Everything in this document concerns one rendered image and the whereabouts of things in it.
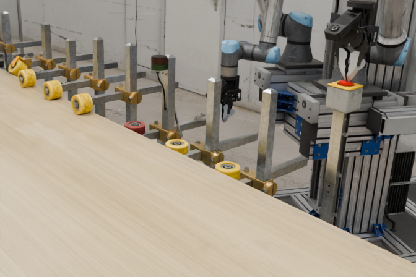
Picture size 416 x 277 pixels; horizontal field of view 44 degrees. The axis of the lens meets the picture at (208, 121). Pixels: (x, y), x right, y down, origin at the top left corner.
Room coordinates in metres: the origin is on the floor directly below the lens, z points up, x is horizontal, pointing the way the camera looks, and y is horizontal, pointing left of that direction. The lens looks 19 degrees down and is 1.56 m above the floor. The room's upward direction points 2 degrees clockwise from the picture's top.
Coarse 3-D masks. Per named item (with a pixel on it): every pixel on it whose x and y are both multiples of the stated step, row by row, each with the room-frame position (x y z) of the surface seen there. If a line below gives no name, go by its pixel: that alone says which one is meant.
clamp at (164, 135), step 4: (152, 124) 1.95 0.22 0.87; (160, 124) 1.96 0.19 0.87; (152, 128) 1.94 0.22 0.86; (156, 128) 1.92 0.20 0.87; (160, 128) 1.91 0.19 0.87; (160, 132) 1.90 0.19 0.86; (164, 132) 1.89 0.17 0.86; (168, 132) 1.88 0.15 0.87; (172, 132) 1.87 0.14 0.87; (176, 132) 1.88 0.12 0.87; (160, 136) 1.90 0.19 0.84; (164, 136) 1.89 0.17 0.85; (168, 136) 1.87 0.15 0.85; (172, 136) 1.87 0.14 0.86; (176, 136) 1.88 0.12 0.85; (160, 140) 1.90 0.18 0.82; (164, 140) 1.89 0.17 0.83
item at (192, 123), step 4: (188, 120) 2.05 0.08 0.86; (192, 120) 2.06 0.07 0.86; (180, 124) 1.99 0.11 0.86; (184, 124) 2.00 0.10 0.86; (188, 124) 2.02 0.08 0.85; (192, 124) 2.03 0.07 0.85; (196, 124) 2.05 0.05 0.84; (200, 124) 2.06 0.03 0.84; (204, 124) 2.08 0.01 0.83; (176, 128) 1.97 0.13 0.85; (180, 128) 1.99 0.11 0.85; (184, 128) 2.00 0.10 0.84; (188, 128) 2.02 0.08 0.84; (192, 128) 2.03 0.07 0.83; (148, 132) 1.88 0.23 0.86; (152, 132) 1.89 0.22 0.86; (156, 132) 1.90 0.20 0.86; (144, 136) 1.86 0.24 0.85; (148, 136) 1.87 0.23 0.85; (152, 136) 1.89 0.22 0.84; (156, 136) 1.90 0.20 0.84
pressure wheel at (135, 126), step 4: (124, 124) 1.84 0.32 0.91; (128, 124) 1.84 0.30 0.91; (132, 124) 1.84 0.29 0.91; (136, 124) 1.84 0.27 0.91; (140, 124) 1.85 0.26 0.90; (144, 124) 1.85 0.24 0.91; (128, 128) 1.81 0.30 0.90; (132, 128) 1.81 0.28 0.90; (136, 128) 1.81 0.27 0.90; (140, 128) 1.82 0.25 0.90; (144, 128) 1.84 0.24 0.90; (136, 132) 1.81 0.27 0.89; (140, 132) 1.82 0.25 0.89; (144, 132) 1.84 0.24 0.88
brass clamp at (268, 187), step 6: (240, 174) 1.59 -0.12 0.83; (246, 174) 1.57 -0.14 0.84; (252, 174) 1.58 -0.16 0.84; (252, 180) 1.55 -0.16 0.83; (258, 180) 1.53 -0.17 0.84; (270, 180) 1.54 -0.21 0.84; (252, 186) 1.55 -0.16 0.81; (258, 186) 1.53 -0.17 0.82; (264, 186) 1.51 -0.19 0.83; (270, 186) 1.51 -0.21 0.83; (276, 186) 1.53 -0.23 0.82; (264, 192) 1.50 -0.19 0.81; (270, 192) 1.51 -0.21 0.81
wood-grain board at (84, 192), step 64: (0, 128) 1.76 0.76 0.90; (64, 128) 1.78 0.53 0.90; (0, 192) 1.26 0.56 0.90; (64, 192) 1.27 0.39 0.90; (128, 192) 1.29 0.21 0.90; (192, 192) 1.31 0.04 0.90; (256, 192) 1.32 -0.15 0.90; (0, 256) 0.96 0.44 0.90; (64, 256) 0.97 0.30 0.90; (128, 256) 0.98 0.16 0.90; (192, 256) 0.99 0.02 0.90; (256, 256) 1.00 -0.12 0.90; (320, 256) 1.01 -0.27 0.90; (384, 256) 1.03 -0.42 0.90
